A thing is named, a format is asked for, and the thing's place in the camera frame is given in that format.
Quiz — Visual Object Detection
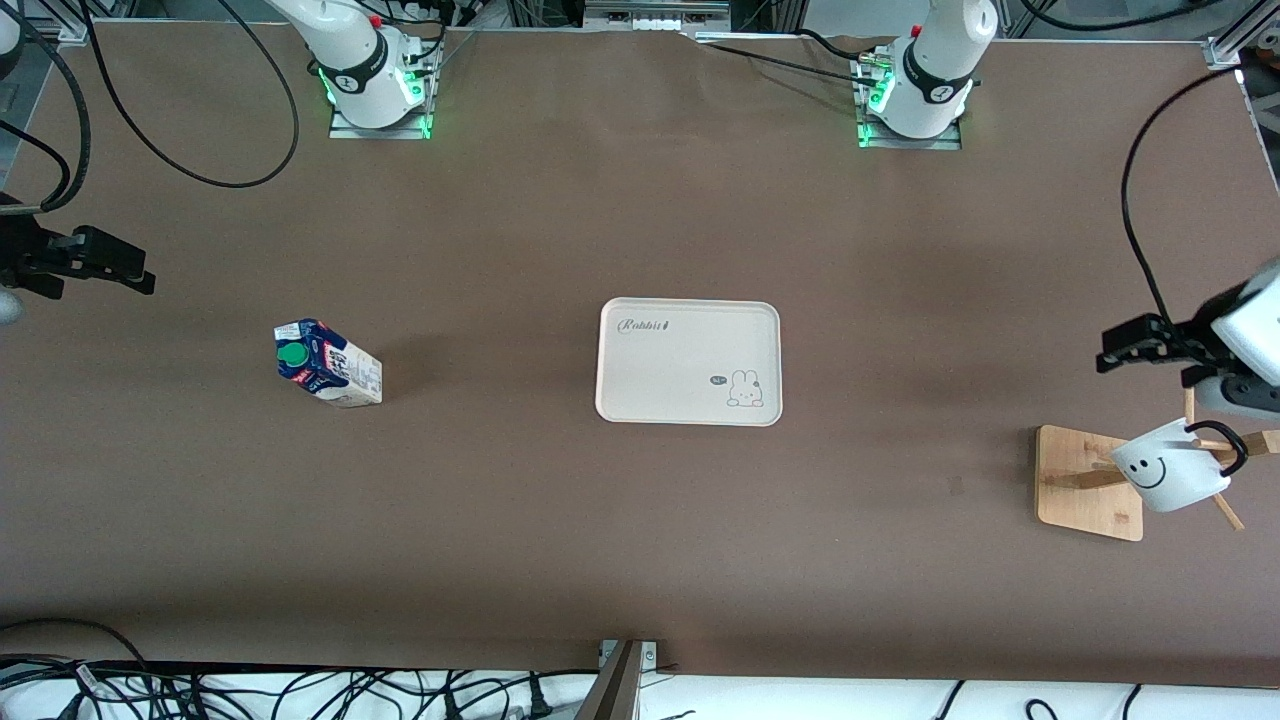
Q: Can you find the aluminium frame profile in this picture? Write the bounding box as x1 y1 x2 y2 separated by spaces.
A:
0 14 93 44
1204 0 1280 71

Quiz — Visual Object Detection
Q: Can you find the blue white milk carton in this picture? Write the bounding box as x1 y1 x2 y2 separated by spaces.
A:
274 318 384 409

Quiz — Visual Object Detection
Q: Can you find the dark metal post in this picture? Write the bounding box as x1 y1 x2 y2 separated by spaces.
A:
575 640 646 720

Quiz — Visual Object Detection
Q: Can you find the wooden cup rack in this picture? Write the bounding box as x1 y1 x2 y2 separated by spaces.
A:
1036 385 1280 543

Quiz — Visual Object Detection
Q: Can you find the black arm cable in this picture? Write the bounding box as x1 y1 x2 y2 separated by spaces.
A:
0 0 301 213
1120 68 1246 323

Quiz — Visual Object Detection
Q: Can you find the brown table cover sheet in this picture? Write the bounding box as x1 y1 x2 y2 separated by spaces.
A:
0 20 1280 691

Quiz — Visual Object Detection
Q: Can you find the grey equipment box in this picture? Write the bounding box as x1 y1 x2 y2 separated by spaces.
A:
583 0 733 31

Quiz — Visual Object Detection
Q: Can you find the white smiley cup black handle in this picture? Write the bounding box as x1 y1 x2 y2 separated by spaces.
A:
1112 418 1250 514

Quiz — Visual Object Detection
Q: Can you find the beige rabbit print tray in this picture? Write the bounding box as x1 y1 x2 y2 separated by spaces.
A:
596 297 783 427

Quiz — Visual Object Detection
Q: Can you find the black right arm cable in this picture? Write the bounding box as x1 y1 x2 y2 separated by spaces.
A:
0 0 301 213

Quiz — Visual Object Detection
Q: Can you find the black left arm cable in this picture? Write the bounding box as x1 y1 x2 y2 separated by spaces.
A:
1120 68 1246 323

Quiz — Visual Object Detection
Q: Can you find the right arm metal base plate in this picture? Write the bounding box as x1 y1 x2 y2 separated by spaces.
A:
328 100 437 140

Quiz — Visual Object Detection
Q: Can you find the thin black table cable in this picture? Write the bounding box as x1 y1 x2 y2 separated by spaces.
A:
700 40 871 87

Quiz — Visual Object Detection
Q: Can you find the black power plug cable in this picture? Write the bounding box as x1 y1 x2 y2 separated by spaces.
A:
440 672 557 720

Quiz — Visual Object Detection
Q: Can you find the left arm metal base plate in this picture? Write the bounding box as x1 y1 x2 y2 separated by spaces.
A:
857 120 963 151

